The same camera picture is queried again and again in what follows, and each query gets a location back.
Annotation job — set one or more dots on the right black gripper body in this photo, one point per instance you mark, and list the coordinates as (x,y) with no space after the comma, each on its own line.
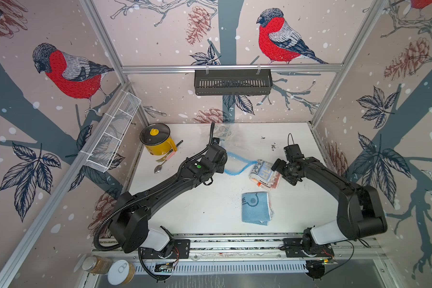
(285,170)

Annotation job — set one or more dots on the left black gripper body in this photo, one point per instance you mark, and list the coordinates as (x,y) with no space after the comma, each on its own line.
(219,168)

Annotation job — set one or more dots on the clear vacuum bag blue zip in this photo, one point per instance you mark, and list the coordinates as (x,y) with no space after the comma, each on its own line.
(241,153)

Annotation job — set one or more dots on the cream towel blue faces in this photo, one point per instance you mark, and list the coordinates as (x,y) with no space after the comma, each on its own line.
(223,132)

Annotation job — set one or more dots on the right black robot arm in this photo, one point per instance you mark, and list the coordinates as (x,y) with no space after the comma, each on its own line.
(359,214)

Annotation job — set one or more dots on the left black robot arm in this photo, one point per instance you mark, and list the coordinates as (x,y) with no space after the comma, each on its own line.
(130,226)

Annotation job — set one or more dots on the blue folded towel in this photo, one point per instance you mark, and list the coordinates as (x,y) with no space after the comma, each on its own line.
(256,208)

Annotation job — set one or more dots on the metal spoon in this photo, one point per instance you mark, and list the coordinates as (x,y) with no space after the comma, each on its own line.
(159,167)

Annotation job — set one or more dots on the yellow pot with lid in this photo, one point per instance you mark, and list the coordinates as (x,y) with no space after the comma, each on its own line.
(157,139)

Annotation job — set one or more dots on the tin can white lid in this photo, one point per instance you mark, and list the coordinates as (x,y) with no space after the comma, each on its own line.
(121,272)

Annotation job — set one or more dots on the glass jar amber content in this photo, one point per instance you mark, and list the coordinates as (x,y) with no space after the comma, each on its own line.
(97,265)

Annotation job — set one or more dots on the pink handled fork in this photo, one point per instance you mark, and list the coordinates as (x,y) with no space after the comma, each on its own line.
(165,157)

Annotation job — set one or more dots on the black wire shelf basket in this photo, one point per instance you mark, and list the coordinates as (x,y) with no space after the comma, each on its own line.
(246,82)

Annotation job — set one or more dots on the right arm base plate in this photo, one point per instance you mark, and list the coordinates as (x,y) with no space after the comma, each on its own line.
(298,248)

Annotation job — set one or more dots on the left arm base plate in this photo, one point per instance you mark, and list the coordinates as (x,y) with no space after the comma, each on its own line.
(175,249)

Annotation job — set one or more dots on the white mesh wall basket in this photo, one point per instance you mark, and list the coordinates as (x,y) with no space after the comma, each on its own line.
(104,152)

